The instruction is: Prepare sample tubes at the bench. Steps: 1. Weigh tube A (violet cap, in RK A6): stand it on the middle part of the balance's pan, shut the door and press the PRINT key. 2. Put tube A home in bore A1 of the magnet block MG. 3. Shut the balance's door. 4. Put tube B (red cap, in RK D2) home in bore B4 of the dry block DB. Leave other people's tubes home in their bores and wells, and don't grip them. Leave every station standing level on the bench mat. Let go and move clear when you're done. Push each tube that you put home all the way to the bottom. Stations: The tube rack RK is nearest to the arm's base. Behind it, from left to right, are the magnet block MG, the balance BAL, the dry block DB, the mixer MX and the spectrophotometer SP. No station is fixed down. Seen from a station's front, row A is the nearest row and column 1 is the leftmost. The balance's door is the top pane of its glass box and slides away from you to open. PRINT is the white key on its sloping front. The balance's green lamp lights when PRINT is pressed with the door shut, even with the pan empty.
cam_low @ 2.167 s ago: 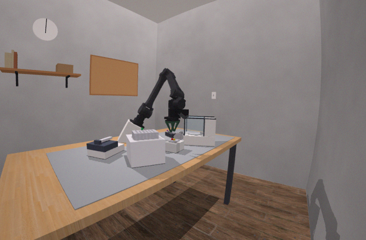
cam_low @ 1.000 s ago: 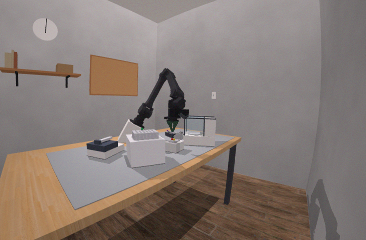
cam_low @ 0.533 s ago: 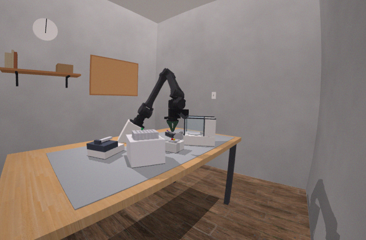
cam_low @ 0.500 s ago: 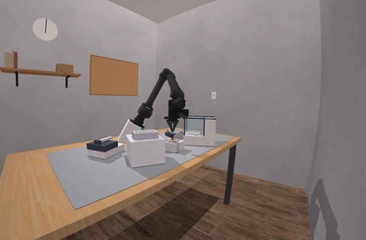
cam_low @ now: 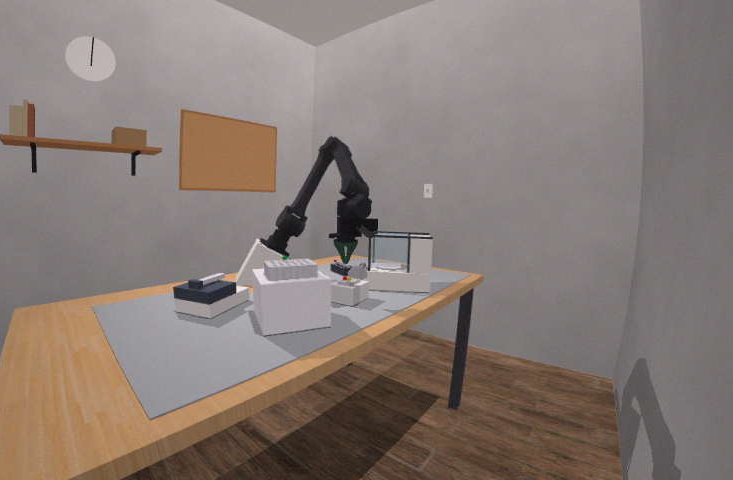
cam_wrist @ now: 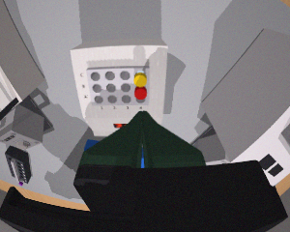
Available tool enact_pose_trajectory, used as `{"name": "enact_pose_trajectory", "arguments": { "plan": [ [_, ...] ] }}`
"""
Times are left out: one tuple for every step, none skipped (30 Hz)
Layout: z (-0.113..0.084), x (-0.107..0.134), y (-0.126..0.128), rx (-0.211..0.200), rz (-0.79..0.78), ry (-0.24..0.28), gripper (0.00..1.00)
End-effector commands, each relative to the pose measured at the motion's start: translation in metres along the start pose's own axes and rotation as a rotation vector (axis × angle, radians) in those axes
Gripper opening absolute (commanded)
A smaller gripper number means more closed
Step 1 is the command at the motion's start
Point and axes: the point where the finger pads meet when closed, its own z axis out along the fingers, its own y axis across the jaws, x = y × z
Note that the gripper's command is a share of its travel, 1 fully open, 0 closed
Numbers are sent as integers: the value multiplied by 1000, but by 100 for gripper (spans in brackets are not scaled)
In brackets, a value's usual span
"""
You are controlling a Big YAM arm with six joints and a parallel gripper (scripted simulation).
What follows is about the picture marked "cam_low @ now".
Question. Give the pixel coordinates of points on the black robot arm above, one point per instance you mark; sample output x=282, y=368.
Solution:
x=358, y=207

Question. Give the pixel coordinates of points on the grey bench mat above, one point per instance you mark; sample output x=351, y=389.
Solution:
x=173, y=359

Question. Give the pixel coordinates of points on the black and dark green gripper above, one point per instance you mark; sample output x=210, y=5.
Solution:
x=348, y=241

